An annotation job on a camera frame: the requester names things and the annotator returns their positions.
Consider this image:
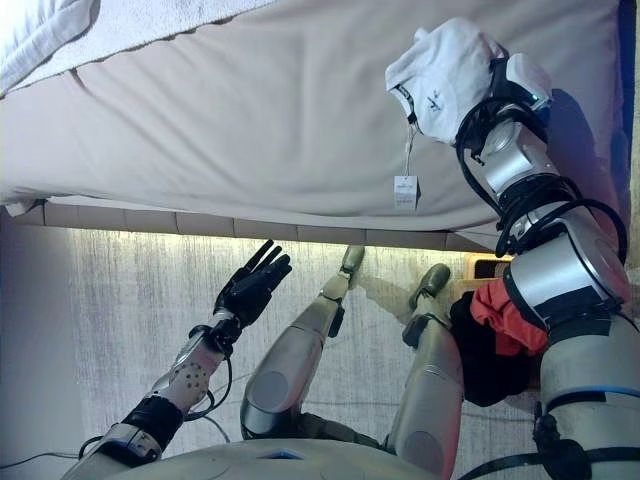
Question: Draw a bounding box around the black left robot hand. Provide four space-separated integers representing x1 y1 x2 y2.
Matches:
213 239 293 331

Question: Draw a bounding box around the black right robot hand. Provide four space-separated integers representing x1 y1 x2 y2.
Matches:
459 52 554 136

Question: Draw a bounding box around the white garment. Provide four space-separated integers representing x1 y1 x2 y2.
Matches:
384 17 511 146

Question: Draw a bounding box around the white paper price tag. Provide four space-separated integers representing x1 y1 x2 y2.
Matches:
392 174 420 210

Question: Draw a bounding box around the black garment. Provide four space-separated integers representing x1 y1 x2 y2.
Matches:
448 292 534 407

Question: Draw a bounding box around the red garment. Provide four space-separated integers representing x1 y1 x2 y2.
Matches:
472 282 549 357

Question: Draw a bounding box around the bed mattress with beige sheet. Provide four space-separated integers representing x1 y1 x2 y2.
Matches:
0 0 631 251

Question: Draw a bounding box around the brown wicker basket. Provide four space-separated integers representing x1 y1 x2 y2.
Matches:
462 252 544 401

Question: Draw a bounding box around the white quilted bed pad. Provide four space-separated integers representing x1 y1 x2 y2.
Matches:
29 0 266 76

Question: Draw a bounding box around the silver left robot leg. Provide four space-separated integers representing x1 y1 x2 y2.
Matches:
239 244 366 436

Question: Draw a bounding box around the silver robot leg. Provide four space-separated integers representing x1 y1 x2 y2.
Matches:
239 244 366 436
384 263 466 476

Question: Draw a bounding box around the grey striped rug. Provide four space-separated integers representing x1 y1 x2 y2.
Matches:
64 227 546 451

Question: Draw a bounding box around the beige robot torso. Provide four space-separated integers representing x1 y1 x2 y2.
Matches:
107 437 441 480

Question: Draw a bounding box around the silver right robot leg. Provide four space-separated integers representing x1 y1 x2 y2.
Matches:
384 263 466 476

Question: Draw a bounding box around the white duvet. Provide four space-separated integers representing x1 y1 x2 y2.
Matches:
0 0 101 96

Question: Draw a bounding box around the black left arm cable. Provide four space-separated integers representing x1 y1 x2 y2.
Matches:
184 349 236 421

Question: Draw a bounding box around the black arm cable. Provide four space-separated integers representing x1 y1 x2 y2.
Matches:
455 99 629 261
184 349 236 421

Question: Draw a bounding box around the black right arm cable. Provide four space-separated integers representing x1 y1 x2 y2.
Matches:
455 99 629 261

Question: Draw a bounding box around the black harness strap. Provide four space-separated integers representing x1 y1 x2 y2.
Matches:
459 444 640 480

